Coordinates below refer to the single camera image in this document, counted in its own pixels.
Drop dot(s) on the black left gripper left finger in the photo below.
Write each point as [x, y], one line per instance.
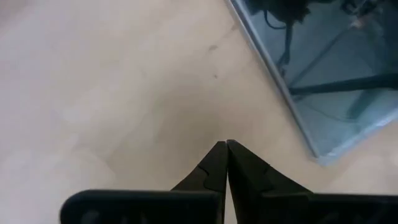
[174, 205]

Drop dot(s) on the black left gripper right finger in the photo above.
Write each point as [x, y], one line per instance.
[280, 205]

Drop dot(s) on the clear jewel case grey insert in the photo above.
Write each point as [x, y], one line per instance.
[326, 62]

